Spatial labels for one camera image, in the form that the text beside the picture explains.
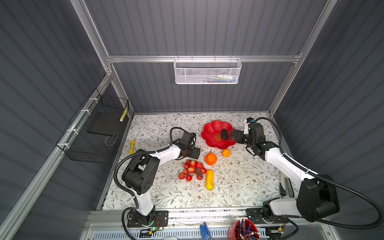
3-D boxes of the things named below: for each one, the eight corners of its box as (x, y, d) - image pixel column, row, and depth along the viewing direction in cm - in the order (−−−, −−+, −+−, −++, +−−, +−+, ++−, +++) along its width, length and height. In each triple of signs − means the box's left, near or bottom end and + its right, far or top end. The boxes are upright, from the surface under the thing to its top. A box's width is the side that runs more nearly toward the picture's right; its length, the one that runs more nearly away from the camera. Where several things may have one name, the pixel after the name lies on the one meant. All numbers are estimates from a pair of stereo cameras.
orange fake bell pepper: (203, 162, 95) (204, 158, 90) (208, 155, 98) (209, 151, 93) (211, 168, 93) (212, 163, 88) (216, 161, 96) (218, 156, 91)
